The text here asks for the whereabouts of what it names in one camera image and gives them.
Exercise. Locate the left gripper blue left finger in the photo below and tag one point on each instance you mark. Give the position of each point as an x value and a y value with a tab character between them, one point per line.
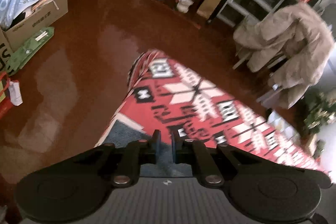
156	143

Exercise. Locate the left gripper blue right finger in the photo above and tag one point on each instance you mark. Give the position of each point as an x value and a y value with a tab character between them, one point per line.
176	145

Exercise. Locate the red snowman patterned tablecloth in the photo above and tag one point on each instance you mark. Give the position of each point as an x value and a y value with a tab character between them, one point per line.
164	95

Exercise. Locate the white ceramic pot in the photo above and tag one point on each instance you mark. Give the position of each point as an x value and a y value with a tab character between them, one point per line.
184	5

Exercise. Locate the small decorated christmas tree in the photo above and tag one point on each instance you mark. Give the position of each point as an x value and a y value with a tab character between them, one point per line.
319	111

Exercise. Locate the beige puffer jacket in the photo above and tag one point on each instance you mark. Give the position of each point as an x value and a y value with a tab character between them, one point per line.
301	35

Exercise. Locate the green flat package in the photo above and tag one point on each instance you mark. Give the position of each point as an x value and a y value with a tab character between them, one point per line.
28	49

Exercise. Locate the large cardboard box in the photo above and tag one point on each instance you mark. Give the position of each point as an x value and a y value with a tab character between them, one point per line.
5	51

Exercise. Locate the cardboard box with items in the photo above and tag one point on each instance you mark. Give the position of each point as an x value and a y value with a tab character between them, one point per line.
20	19

